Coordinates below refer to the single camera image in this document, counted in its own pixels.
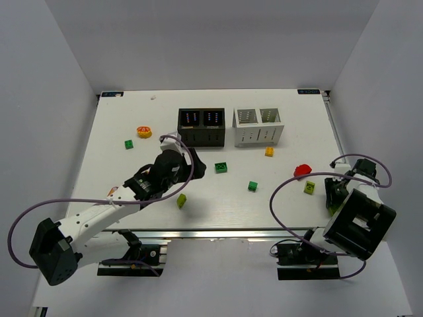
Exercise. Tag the small green square lego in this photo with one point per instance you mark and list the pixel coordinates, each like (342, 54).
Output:
(128, 144)

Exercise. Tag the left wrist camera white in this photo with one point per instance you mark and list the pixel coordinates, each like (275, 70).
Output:
(171, 143)

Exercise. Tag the lime lego brick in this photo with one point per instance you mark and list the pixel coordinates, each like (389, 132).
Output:
(181, 200)

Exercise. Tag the lime lego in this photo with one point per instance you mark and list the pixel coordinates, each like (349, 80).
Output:
(309, 188)

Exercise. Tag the yellow round flower lego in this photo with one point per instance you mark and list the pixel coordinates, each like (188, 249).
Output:
(144, 132)

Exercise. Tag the blue label corner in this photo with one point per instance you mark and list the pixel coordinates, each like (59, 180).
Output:
(112, 94)
(308, 91)

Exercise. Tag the aluminium table front rail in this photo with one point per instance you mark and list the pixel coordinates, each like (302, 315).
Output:
(213, 233)

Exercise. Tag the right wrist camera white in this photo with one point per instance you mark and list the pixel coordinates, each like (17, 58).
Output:
(340, 169)

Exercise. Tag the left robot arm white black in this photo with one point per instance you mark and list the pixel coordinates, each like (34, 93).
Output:
(60, 248)

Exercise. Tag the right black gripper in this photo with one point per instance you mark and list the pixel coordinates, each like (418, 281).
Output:
(335, 190)

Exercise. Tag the black two-compartment container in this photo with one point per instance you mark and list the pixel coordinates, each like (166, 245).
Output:
(202, 127)

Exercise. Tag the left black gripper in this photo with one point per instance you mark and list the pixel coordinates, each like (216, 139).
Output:
(190, 164)

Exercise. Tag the small dark green lego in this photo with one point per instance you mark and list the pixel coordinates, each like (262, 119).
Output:
(252, 186)

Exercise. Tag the lime long lego edge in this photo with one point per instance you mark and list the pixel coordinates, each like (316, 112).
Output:
(332, 210)

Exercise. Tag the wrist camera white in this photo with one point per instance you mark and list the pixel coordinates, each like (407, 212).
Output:
(340, 169)
(171, 143)

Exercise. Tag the blue label right corner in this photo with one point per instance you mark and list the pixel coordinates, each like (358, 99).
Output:
(308, 91)

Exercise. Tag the orange small lego brick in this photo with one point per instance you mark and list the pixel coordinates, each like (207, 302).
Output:
(269, 152)

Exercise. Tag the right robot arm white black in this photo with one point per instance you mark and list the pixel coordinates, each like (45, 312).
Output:
(359, 219)

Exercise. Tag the blue label left corner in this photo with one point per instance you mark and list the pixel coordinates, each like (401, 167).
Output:
(112, 94)

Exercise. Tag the red rounded lego block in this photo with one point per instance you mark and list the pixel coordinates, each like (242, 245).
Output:
(302, 169)

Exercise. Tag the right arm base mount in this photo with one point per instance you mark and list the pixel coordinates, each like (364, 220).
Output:
(299, 262)

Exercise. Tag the red flower lego green brick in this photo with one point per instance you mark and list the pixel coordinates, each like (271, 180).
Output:
(112, 191)

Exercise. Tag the dark green 2x2 lego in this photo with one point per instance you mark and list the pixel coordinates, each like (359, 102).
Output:
(221, 167)

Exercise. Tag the white two-compartment container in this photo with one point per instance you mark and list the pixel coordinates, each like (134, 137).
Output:
(257, 126)

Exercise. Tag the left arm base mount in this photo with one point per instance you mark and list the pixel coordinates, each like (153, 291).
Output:
(140, 259)

